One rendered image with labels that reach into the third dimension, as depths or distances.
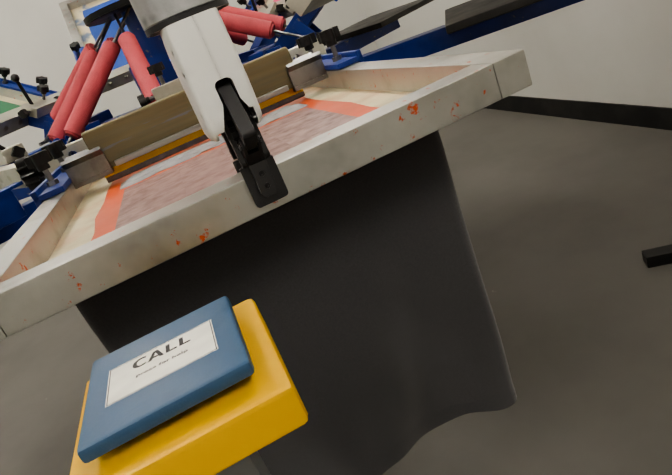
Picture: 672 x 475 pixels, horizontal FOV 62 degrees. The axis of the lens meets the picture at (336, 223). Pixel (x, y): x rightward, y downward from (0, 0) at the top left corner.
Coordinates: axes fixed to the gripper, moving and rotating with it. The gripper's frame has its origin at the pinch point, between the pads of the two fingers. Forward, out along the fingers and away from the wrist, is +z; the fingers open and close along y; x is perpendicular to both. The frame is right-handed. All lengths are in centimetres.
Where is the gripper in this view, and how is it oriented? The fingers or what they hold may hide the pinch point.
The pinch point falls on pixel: (260, 177)
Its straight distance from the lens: 53.3
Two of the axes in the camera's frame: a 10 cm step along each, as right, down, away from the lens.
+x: 8.8, -4.4, 1.8
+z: 3.6, 8.7, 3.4
